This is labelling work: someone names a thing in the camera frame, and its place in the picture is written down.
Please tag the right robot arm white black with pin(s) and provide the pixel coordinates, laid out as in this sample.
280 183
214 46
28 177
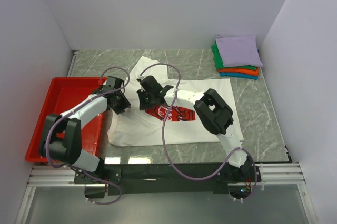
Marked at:
214 113

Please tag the folded green t-shirt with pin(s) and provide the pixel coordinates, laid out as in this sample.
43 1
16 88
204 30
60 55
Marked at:
219 65

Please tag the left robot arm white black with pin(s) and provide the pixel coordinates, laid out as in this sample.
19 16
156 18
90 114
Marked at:
62 133

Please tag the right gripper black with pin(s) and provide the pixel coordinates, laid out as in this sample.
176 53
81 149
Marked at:
143 105

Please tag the folded teal t-shirt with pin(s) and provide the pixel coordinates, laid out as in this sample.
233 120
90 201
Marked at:
238 75

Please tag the folded orange t-shirt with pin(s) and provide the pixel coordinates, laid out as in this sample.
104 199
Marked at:
253 71

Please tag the folded lilac t-shirt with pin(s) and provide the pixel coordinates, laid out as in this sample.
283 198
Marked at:
239 51

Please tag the aluminium frame rail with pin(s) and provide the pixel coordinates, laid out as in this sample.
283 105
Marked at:
271 174

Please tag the white printed t-shirt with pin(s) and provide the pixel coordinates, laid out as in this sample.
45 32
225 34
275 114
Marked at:
156 125

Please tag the red plastic bin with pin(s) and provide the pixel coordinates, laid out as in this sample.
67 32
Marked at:
63 94

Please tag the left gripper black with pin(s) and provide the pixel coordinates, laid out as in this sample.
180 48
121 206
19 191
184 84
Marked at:
125 104

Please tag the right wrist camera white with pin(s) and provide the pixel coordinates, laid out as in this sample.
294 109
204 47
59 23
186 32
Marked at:
141 78

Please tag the black base beam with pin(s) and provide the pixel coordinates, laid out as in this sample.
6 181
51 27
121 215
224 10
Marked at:
162 178

